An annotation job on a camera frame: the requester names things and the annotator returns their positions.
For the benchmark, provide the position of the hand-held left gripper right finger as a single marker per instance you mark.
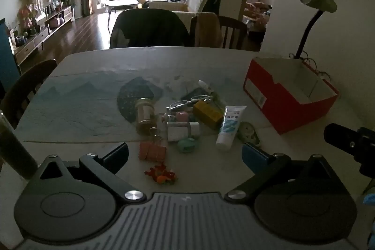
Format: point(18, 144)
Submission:
point(254, 157)

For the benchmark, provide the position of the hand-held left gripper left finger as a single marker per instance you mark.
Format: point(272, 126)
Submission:
point(117, 157)

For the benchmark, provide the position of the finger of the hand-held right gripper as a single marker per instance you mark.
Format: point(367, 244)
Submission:
point(341, 137)

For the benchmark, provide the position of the pink binder clip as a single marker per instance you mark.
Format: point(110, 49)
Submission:
point(159, 154)
point(145, 152)

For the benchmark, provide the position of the white squeeze tube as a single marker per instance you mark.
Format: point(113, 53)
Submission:
point(230, 127)

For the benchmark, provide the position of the glass jar with lid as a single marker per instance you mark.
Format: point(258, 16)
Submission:
point(145, 115)

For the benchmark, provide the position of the red cardboard box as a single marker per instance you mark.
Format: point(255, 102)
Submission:
point(281, 106)

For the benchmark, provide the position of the yellow carton box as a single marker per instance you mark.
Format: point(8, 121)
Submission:
point(208, 115)

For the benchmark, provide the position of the white roll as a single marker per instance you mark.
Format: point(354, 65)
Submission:
point(178, 132)

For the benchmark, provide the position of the mint round case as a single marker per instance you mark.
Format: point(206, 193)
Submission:
point(187, 146)

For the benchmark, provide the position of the white sunglasses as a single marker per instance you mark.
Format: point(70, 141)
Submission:
point(175, 105)

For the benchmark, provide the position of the mountain print table mat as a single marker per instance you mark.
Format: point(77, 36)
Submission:
point(88, 103)

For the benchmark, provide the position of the green translucent stick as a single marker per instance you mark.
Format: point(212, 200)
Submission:
point(218, 102)

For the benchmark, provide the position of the white marker pen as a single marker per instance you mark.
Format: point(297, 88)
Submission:
point(205, 87)

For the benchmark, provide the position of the dark wallet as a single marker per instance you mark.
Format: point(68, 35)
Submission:
point(193, 93)

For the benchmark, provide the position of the round back wooden chair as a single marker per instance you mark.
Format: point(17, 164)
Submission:
point(29, 77)

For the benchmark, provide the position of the slatted wooden chair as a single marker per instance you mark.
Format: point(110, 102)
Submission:
point(234, 30)

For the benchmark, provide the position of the black jacket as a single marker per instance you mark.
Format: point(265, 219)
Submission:
point(149, 27)

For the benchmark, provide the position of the tan cloth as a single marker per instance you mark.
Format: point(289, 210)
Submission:
point(208, 30)

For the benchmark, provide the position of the long wooden tv cabinet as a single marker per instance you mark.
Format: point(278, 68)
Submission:
point(38, 37)

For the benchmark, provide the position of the cluttered bed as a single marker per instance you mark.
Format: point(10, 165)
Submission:
point(257, 12)

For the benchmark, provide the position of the blue cabinet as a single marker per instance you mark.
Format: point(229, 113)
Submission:
point(6, 56)

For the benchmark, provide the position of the oval coffee table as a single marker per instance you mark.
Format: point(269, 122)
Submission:
point(121, 2)

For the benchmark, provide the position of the throw blanket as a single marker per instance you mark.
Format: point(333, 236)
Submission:
point(209, 1)

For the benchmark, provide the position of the beige sofa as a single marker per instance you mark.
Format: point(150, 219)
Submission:
point(187, 5)

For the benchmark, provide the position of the pink flower bunch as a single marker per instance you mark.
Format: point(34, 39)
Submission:
point(27, 15)

